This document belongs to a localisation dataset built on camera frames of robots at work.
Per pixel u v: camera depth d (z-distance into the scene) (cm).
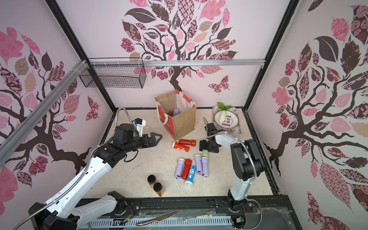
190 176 81
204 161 88
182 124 93
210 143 81
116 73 95
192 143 98
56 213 37
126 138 55
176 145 94
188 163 87
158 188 71
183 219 70
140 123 66
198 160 87
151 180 75
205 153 91
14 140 51
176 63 93
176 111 110
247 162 48
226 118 113
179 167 85
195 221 70
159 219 70
